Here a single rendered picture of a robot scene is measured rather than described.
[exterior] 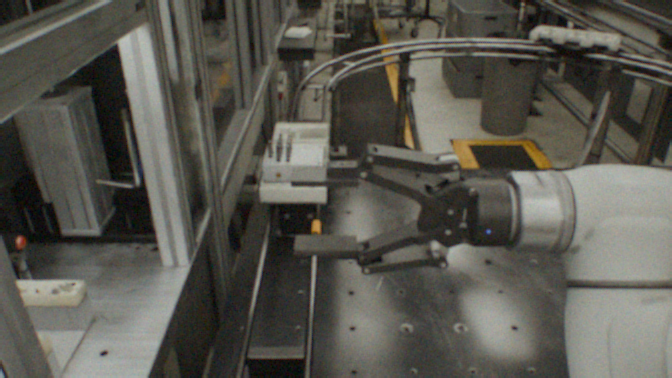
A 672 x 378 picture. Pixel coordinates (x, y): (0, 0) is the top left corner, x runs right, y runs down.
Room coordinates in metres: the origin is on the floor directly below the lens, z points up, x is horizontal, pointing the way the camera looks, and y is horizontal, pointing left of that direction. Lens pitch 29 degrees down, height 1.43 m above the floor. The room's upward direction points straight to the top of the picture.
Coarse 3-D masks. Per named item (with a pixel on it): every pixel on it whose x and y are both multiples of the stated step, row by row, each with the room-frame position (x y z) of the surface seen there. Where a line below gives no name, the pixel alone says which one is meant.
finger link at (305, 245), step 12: (300, 240) 0.50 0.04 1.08; (312, 240) 0.50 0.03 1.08; (324, 240) 0.50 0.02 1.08; (336, 240) 0.50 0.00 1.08; (348, 240) 0.50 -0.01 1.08; (300, 252) 0.48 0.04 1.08; (312, 252) 0.48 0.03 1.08; (324, 252) 0.48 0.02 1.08; (336, 252) 0.48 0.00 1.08; (348, 252) 0.48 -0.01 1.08
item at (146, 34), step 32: (160, 32) 0.72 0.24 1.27; (128, 64) 0.68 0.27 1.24; (160, 96) 0.68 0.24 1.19; (160, 128) 0.68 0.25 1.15; (160, 160) 0.68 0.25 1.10; (160, 224) 0.68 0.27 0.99; (0, 256) 0.30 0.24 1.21; (0, 320) 0.28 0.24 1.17; (0, 352) 0.26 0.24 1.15; (32, 352) 0.29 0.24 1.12
